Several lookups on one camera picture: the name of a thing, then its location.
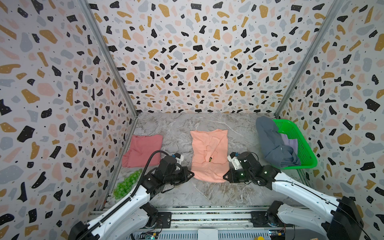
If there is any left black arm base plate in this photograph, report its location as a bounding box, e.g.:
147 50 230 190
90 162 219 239
144 212 172 229

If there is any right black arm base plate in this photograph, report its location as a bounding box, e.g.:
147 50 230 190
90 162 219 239
250 211 294 228

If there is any green plastic ball cluster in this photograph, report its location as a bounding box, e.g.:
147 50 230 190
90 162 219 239
113 169 143 200

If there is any left aluminium corner post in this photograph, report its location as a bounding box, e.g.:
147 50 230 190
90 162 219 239
78 0 138 119

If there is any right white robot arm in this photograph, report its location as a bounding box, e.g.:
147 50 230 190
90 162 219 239
223 152 364 240

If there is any aluminium corner post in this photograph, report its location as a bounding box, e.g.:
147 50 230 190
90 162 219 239
274 0 343 119
78 0 138 119

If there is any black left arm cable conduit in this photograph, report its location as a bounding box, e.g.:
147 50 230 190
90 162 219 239
74 149 172 240

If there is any peach graphic t-shirt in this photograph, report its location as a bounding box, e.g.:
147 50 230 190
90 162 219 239
190 130 230 183

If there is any right circuit board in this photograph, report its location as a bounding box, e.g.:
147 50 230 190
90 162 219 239
269 230 286 240

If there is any left green circuit board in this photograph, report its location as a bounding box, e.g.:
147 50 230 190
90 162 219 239
138 232 159 240

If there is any folded maroon t-shirt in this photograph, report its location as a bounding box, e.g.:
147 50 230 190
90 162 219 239
122 135 163 168

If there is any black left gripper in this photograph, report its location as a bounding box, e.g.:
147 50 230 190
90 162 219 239
164 165 195 185

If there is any green plastic laundry basket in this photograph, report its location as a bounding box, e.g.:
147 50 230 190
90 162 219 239
274 119 318 170

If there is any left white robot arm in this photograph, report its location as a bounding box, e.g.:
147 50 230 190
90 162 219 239
68 153 194 240

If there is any lavender t-shirt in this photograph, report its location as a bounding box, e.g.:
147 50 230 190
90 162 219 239
281 134 299 155

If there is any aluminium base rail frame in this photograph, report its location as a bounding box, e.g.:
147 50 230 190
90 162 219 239
80 205 343 240

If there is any grey t-shirt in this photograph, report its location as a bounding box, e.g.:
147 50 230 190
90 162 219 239
256 116 301 168

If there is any right aluminium corner post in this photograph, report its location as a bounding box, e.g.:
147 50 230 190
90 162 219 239
274 0 343 119

